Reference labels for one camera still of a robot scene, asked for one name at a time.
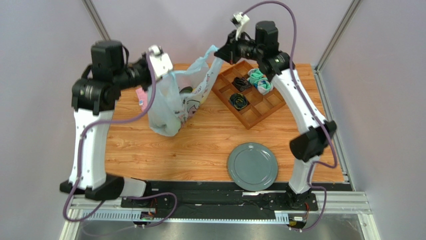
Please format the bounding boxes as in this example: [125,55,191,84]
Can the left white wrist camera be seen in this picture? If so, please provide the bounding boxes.
[146,45,174,82]

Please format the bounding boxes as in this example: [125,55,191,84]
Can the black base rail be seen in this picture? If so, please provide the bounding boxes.
[119,181,352,221]

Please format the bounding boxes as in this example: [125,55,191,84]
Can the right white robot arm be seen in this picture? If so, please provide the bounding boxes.
[214,20,337,199]

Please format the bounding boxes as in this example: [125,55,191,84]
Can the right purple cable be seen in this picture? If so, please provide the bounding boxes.
[241,0,339,233]

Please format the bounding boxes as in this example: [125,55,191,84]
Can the pink cloth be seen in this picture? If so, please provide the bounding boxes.
[135,87,149,111]

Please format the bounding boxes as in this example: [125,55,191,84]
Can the teal white rolled sock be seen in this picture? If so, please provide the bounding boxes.
[253,77,274,95]

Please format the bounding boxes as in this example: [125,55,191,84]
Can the grey-blue round plate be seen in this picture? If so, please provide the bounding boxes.
[227,142,279,192]

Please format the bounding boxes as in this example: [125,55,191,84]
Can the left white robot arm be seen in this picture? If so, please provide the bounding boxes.
[59,40,162,201]

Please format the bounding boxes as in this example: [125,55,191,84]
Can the light blue plastic bag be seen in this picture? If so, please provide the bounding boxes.
[147,45,224,137]

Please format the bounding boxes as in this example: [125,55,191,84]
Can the purple cable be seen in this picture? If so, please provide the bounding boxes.
[241,0,339,233]
[62,49,177,229]

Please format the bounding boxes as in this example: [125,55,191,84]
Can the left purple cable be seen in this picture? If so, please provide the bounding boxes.
[62,49,177,229]

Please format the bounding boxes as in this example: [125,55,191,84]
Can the black yellow rolled sock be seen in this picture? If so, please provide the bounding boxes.
[228,93,250,111]

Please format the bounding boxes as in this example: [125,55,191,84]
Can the wooden compartment tray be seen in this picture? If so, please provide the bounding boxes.
[212,61,286,130]

